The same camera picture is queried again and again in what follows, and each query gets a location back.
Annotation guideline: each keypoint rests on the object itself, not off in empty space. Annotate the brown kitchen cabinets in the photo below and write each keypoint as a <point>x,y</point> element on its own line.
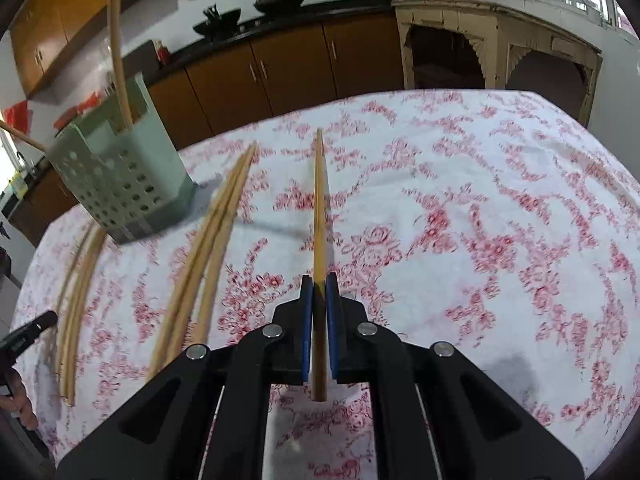
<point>75,10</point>
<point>290,65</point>

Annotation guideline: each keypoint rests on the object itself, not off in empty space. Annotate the red container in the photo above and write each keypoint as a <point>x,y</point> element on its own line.
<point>161,55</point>

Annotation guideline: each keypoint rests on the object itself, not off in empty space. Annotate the red floral tablecloth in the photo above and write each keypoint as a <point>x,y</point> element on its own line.
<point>450,210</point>

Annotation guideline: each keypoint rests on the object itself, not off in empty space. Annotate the yellow bottle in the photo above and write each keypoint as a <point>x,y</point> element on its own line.
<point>17,185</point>

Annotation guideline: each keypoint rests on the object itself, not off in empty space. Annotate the brown upper kitchen cabinets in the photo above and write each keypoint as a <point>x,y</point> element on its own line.
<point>75,10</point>

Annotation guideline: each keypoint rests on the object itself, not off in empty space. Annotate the black countertop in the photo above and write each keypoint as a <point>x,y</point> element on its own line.
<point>300,12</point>

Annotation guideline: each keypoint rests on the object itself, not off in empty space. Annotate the green perforated utensil holder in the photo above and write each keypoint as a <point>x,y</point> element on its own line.
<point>125,185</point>

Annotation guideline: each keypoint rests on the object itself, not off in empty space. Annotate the red plastic bag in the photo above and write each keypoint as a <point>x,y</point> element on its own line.
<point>17,115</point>

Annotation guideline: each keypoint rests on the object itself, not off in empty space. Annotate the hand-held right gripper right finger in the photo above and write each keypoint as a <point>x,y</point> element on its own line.
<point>332,330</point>

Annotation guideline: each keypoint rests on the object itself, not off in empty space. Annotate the black wok with utensils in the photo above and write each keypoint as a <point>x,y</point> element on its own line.
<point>217,22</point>

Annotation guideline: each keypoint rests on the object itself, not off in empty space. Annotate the cream wooden side table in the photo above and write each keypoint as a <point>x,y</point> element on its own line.
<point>450,15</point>

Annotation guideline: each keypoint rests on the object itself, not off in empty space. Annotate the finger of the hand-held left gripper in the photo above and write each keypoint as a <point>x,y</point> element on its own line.
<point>30,332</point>

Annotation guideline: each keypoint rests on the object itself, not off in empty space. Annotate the brown lower kitchen cabinets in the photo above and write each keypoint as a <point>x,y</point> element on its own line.
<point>290,65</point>

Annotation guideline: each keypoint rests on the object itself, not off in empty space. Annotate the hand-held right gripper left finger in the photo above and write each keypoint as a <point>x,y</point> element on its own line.
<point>306,330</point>

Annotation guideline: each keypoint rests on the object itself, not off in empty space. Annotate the orange plastic bag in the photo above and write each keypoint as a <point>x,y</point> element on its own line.
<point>90,100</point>

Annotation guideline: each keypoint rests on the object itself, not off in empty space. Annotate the person's left hand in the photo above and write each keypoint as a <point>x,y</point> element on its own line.
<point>22,405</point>

